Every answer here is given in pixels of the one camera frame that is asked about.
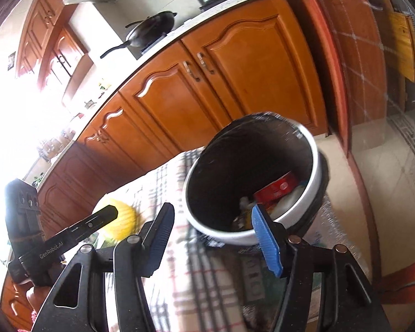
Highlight yellow foam fruit net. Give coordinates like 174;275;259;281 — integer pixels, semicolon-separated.
93;196;141;243

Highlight red white milk carton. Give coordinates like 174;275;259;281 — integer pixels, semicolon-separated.
253;172;299;206

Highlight white trash bin black liner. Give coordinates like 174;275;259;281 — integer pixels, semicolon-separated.
183;112;329;247

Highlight person's left hand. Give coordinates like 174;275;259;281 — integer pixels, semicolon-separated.
26;286;51;313

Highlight plaid tablecloth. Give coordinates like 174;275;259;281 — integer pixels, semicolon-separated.
97;149;286;331

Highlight upper wooden cabinets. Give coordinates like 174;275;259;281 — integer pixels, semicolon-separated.
16;0;87;89

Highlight wooden cabinets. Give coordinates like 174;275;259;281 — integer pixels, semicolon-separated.
16;0;87;89
0;0;330;329

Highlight black wok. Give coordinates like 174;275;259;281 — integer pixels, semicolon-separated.
100;11;178;58

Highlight lower wooden cabinets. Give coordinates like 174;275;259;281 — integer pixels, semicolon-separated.
0;0;330;329

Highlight glass sliding door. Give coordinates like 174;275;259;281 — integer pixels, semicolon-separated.
319;0;415;179

